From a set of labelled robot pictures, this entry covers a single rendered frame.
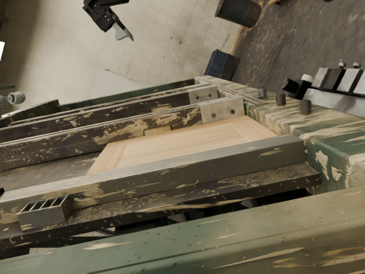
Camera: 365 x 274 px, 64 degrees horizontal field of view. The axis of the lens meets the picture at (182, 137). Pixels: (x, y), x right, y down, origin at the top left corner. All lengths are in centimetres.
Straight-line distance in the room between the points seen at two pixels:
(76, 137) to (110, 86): 392
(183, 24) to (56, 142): 543
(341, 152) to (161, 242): 27
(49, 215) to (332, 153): 42
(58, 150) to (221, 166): 55
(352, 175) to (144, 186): 30
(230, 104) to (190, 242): 61
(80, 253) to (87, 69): 602
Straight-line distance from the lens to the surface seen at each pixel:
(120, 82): 475
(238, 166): 50
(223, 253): 26
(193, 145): 66
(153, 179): 49
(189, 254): 26
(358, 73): 75
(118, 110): 128
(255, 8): 531
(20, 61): 671
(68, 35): 639
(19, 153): 95
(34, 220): 52
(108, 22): 122
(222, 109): 84
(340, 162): 44
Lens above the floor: 116
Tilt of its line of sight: 8 degrees down
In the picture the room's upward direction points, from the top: 70 degrees counter-clockwise
